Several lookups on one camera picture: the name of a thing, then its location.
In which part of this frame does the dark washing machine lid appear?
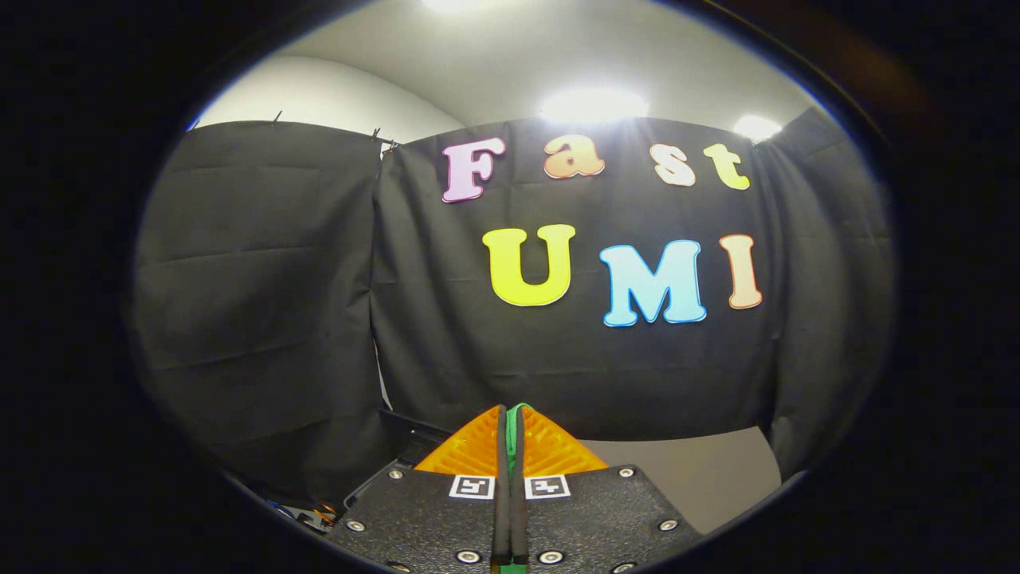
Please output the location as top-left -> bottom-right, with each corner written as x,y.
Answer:
343,408 -> 453,511

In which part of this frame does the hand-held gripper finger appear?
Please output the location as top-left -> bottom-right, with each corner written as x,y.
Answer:
510,405 -> 702,574
323,405 -> 511,574

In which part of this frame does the green polo shirt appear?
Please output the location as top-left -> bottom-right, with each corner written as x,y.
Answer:
504,403 -> 531,479

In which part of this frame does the grey cabinet with dark top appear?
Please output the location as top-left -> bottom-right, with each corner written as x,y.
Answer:
580,427 -> 783,535

